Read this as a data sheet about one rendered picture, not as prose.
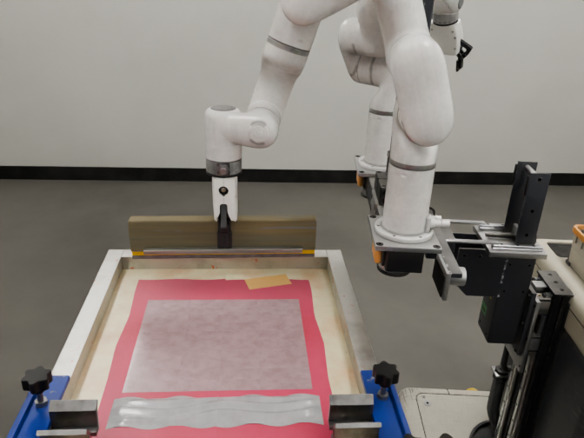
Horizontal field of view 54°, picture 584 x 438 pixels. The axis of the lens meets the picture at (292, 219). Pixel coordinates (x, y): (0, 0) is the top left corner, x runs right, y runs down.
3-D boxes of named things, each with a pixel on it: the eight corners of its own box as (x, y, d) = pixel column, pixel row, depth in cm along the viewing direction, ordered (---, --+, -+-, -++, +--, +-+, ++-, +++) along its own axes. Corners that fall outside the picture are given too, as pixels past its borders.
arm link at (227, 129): (281, 104, 117) (278, 116, 108) (279, 153, 122) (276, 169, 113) (208, 101, 117) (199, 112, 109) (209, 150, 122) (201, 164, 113)
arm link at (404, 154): (430, 155, 123) (441, 81, 116) (443, 176, 111) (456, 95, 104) (385, 153, 123) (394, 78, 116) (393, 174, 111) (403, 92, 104)
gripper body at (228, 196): (242, 174, 115) (242, 224, 119) (242, 157, 124) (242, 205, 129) (204, 174, 114) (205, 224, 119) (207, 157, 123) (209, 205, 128)
